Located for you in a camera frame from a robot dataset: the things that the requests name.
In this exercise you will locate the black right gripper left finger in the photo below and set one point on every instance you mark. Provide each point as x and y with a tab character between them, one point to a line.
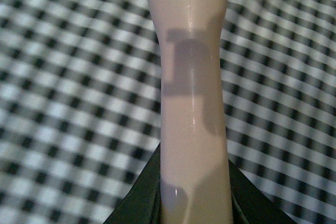
142	204

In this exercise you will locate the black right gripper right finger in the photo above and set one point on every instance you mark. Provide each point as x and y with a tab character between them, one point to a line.
250	205

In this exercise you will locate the grey hand brush black bristles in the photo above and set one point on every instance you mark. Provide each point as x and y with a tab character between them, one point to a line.
195	185

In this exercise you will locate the black white checkered bedsheet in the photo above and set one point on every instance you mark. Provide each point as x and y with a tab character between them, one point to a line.
80	104

